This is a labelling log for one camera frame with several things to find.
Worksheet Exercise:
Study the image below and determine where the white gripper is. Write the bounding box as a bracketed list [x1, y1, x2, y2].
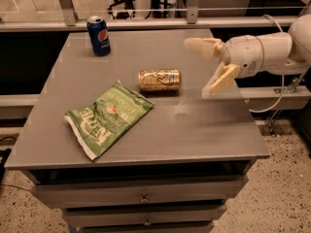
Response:
[184, 35, 263, 99]

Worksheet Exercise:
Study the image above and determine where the orange LaCroix can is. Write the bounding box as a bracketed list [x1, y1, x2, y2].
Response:
[138, 68, 181, 92]

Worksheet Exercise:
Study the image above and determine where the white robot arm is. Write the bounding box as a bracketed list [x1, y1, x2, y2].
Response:
[184, 15, 311, 99]

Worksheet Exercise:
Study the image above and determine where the blue Pepsi can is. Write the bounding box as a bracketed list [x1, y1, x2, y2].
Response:
[86, 16, 111, 56]

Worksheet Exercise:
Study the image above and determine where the grey drawer cabinet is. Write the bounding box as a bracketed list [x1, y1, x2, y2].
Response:
[7, 29, 269, 233]

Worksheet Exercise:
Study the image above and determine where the upper grey drawer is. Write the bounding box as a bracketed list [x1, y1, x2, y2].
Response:
[31, 175, 248, 209]

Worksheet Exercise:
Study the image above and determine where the grey drawer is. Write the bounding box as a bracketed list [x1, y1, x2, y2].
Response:
[62, 204, 226, 227]
[31, 175, 248, 209]

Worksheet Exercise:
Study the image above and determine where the green Kettle chips bag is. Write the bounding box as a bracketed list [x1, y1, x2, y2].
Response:
[64, 82, 154, 160]

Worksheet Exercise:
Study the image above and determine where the lower grey drawer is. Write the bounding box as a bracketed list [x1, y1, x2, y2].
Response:
[62, 204, 226, 227]

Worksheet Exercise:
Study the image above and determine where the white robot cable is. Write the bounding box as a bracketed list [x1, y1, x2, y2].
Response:
[248, 14, 286, 114]

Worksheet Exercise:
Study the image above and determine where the metal railing frame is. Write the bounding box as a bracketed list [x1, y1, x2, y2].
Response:
[0, 0, 311, 32]

